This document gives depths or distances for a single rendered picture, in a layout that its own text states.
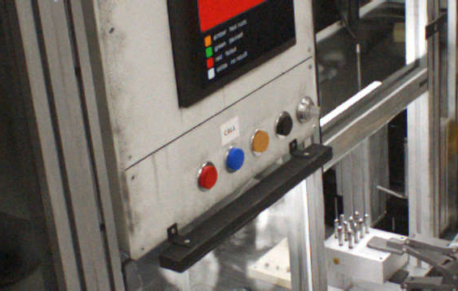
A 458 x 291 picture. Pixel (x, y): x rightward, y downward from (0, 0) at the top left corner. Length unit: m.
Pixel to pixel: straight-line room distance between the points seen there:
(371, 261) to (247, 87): 0.55
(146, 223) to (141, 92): 0.16
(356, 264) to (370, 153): 0.34
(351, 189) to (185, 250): 0.93
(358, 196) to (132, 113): 1.03
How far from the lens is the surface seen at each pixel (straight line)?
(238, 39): 1.29
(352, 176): 2.14
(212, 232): 1.30
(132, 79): 1.18
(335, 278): 1.99
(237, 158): 1.36
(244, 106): 1.37
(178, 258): 1.25
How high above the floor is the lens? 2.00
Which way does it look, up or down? 24 degrees down
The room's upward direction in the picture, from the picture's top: 6 degrees counter-clockwise
